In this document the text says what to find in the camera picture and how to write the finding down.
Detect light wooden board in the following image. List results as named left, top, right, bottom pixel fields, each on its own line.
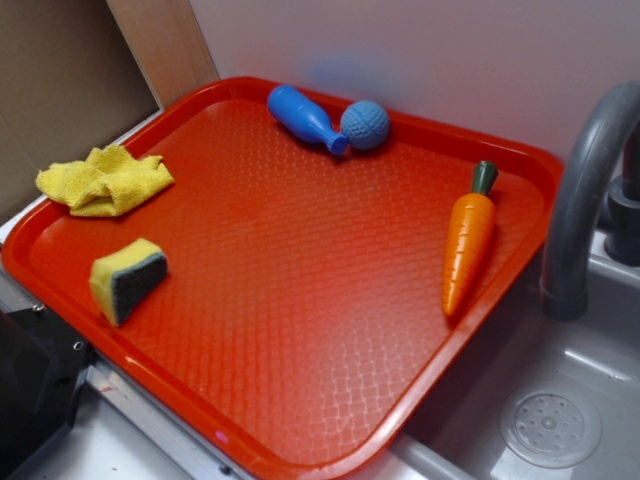
left=107, top=0, right=219, bottom=109

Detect orange toy carrot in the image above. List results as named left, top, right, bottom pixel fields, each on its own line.
left=441, top=160, right=499, bottom=317

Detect brown cardboard panel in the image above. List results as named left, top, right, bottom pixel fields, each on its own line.
left=1, top=1, right=159, bottom=221

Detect blue textured ball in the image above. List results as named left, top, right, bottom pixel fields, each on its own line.
left=340, top=100, right=391, bottom=151

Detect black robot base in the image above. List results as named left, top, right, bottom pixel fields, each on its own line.
left=1, top=308, right=92, bottom=479

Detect black faucet handle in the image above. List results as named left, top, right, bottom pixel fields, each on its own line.
left=605, top=127, right=639, bottom=267

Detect yellow and green sponge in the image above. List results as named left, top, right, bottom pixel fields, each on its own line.
left=89, top=238, right=168, bottom=326

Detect red plastic tray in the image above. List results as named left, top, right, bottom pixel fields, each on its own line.
left=2, top=78, right=562, bottom=479

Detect grey toy faucet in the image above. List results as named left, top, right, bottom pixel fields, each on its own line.
left=540, top=80, right=639, bottom=321

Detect grey plastic sink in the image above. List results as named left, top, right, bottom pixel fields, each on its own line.
left=389, top=234, right=640, bottom=480

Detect sink drain strainer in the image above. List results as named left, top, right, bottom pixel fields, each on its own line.
left=499, top=386, right=602, bottom=469

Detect yellow cloth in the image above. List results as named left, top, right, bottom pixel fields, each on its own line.
left=35, top=145, right=174, bottom=218

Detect blue toy bowling pin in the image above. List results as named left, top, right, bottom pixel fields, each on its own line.
left=267, top=85, right=349, bottom=155

